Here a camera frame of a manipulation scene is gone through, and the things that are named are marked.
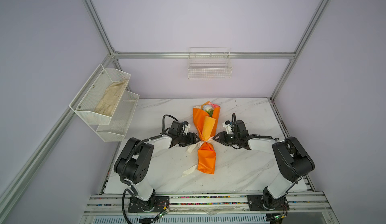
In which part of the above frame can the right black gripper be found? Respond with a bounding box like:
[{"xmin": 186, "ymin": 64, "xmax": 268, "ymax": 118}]
[{"xmin": 212, "ymin": 132, "xmax": 240, "ymax": 146}]

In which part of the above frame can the orange wrapping paper sheet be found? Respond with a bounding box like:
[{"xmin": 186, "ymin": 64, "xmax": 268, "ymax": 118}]
[{"xmin": 193, "ymin": 101, "xmax": 221, "ymax": 175}]

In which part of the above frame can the white fake rose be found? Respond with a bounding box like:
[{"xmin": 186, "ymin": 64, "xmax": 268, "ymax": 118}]
[{"xmin": 202, "ymin": 104, "xmax": 215, "ymax": 117}]

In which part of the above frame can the pink fake rose spray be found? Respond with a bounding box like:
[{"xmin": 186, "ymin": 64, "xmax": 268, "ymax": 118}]
[{"xmin": 210, "ymin": 103, "xmax": 220, "ymax": 108}]

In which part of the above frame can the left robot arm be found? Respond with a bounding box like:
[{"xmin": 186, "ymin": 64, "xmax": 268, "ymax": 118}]
[{"xmin": 114, "ymin": 120, "xmax": 200, "ymax": 201}]

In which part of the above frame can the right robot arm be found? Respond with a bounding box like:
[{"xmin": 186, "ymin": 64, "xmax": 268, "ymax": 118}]
[{"xmin": 213, "ymin": 120, "xmax": 315, "ymax": 211}]

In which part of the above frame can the lower white mesh shelf basket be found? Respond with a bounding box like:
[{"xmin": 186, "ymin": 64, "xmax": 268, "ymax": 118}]
[{"xmin": 96, "ymin": 91, "xmax": 139, "ymax": 142}]

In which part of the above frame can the white mesh shelf basket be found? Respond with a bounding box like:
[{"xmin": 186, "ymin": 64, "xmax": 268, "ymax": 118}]
[
  {"xmin": 69, "ymin": 68, "xmax": 131, "ymax": 125},
  {"xmin": 96, "ymin": 91, "xmax": 139, "ymax": 142}
]

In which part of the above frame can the beige cloth in basket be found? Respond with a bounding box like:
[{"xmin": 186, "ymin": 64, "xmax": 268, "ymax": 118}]
[{"xmin": 94, "ymin": 80, "xmax": 128, "ymax": 117}]

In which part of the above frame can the upper white mesh shelf basket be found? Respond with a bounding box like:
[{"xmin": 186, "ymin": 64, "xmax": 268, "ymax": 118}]
[{"xmin": 69, "ymin": 68, "xmax": 131, "ymax": 125}]

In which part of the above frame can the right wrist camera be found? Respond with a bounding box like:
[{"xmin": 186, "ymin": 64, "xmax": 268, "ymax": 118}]
[{"xmin": 222, "ymin": 120, "xmax": 233, "ymax": 134}]

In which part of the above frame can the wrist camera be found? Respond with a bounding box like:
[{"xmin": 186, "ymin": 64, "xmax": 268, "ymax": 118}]
[
  {"xmin": 222, "ymin": 120, "xmax": 233, "ymax": 134},
  {"xmin": 183, "ymin": 121, "xmax": 191, "ymax": 134}
]

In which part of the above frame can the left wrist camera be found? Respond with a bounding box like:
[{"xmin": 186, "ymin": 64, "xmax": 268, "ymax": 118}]
[{"xmin": 183, "ymin": 121, "xmax": 191, "ymax": 134}]

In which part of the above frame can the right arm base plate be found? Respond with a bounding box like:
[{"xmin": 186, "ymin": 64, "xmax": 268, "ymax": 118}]
[{"xmin": 247, "ymin": 194, "xmax": 289, "ymax": 211}]

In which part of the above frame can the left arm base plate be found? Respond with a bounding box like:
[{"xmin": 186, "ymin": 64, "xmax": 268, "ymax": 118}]
[{"xmin": 127, "ymin": 195, "xmax": 170, "ymax": 213}]

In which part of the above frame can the white wire wall basket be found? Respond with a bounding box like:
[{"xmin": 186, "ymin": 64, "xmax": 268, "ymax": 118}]
[{"xmin": 188, "ymin": 47, "xmax": 233, "ymax": 80}]

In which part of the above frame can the black corrugated cable left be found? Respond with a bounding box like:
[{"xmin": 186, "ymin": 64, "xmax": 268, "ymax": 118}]
[{"xmin": 119, "ymin": 114, "xmax": 179, "ymax": 224}]

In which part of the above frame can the aluminium rail front frame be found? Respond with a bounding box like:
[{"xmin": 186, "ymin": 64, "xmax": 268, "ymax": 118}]
[{"xmin": 80, "ymin": 191, "xmax": 339, "ymax": 224}]

